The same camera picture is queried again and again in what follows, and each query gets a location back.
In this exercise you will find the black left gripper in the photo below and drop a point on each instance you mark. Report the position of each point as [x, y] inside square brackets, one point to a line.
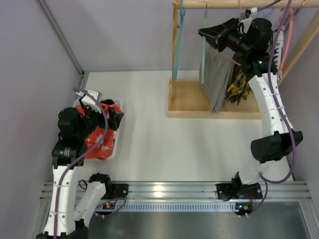
[105, 119]

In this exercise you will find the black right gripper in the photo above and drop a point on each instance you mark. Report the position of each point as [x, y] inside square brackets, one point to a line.
[222, 40]

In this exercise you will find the teal plastic hanger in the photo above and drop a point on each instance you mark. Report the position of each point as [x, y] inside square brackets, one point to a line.
[177, 50]

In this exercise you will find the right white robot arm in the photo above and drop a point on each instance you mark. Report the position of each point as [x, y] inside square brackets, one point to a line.
[279, 137]

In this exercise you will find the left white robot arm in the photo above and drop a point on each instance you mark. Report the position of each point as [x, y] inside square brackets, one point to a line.
[68, 219]

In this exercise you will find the grey trousers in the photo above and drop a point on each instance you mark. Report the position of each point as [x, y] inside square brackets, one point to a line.
[218, 71]

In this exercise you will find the light pink hanger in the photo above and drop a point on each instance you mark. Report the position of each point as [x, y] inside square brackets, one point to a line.
[240, 9]

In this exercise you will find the yellow camouflage trousers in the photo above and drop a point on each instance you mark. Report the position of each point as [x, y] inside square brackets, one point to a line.
[238, 88]

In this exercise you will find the white black printed trousers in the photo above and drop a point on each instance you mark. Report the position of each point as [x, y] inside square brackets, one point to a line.
[279, 46]

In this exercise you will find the pink plastic hanger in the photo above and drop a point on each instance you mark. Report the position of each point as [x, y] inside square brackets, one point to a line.
[287, 44]

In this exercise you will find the white perforated plastic basket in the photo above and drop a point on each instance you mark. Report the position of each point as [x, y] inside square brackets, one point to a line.
[107, 149]

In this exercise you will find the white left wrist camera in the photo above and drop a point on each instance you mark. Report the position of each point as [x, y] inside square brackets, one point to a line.
[91, 98]

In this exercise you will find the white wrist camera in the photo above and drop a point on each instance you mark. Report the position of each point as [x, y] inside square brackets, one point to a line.
[91, 98]
[248, 15]

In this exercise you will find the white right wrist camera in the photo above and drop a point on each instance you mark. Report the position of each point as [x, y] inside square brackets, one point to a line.
[248, 15]

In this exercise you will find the wooden clothes rack frame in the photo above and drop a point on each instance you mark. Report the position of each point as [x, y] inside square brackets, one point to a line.
[187, 98]

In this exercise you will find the aluminium mounting rail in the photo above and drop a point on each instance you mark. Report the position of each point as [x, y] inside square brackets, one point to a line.
[201, 191]

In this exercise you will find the slotted grey cable duct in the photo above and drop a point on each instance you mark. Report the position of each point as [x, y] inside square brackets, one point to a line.
[131, 206]

